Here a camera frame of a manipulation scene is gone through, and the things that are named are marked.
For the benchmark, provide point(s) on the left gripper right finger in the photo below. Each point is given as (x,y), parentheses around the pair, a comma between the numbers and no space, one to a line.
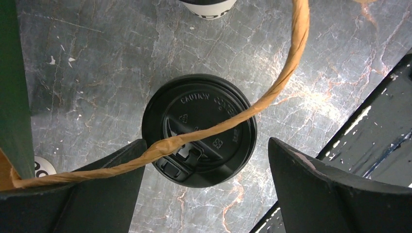
(318,198)

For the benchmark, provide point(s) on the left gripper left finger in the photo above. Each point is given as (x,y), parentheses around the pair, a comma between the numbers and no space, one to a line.
(97,198)

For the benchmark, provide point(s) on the green paper bag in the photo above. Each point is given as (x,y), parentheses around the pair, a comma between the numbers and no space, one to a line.
(165,147)

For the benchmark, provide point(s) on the white paper coffee cup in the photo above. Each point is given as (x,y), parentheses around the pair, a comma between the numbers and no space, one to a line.
(209,9)

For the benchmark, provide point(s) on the stack of white paper cups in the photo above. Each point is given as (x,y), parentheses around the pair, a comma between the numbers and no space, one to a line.
(43,167)

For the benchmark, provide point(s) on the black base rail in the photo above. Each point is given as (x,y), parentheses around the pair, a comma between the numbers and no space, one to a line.
(375,143)

